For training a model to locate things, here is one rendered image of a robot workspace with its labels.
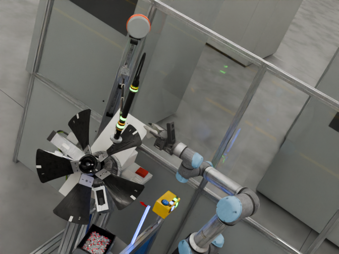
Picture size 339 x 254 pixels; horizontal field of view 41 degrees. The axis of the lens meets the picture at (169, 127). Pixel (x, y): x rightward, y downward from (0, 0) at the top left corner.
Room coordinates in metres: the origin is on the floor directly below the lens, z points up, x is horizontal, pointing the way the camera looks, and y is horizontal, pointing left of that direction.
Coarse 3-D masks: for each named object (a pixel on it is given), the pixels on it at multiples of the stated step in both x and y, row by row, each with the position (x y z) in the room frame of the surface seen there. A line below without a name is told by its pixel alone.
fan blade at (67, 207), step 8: (80, 184) 2.07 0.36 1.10; (72, 192) 2.02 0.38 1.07; (80, 192) 2.05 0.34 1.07; (88, 192) 2.08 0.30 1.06; (64, 200) 1.98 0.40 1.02; (72, 200) 2.00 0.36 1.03; (80, 200) 2.03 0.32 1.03; (88, 200) 2.06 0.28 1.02; (56, 208) 1.94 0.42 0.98; (64, 208) 1.95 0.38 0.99; (72, 208) 1.97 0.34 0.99; (80, 208) 2.00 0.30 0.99; (88, 208) 2.03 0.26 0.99; (64, 216) 1.93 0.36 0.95; (88, 216) 2.00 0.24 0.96
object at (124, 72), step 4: (120, 68) 2.77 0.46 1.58; (124, 68) 2.79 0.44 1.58; (128, 68) 2.80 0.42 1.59; (120, 72) 2.71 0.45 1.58; (124, 72) 2.73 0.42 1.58; (128, 72) 2.76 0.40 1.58; (120, 76) 2.69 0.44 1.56; (124, 76) 2.70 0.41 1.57; (128, 76) 2.71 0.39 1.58; (120, 80) 2.70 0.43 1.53; (128, 80) 2.71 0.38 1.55
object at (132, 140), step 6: (132, 126) 2.38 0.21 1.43; (126, 132) 2.36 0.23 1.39; (132, 132) 2.33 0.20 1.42; (126, 138) 2.30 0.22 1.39; (132, 138) 2.28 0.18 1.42; (138, 138) 2.28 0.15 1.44; (120, 144) 2.26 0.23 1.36; (126, 144) 2.25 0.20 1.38; (132, 144) 2.24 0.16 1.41; (138, 144) 2.23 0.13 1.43; (108, 150) 2.25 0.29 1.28; (114, 150) 2.22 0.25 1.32; (120, 150) 2.21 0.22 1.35
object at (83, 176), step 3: (84, 174) 2.12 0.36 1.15; (81, 177) 2.10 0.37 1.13; (84, 177) 2.11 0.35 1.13; (87, 177) 2.13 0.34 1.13; (90, 177) 2.14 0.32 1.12; (81, 180) 2.09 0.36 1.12; (84, 180) 2.10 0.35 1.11; (90, 180) 2.13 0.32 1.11; (81, 183) 2.08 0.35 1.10; (84, 183) 2.10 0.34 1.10; (87, 183) 2.11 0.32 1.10; (90, 183) 2.12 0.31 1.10; (90, 186) 2.11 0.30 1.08
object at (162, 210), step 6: (168, 192) 2.37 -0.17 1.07; (162, 198) 2.29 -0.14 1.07; (168, 198) 2.32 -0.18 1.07; (174, 198) 2.34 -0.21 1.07; (156, 204) 2.24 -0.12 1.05; (162, 204) 2.24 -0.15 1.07; (174, 204) 2.28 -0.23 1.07; (156, 210) 2.24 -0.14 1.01; (162, 210) 2.22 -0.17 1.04; (168, 210) 2.22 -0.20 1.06; (162, 216) 2.22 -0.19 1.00
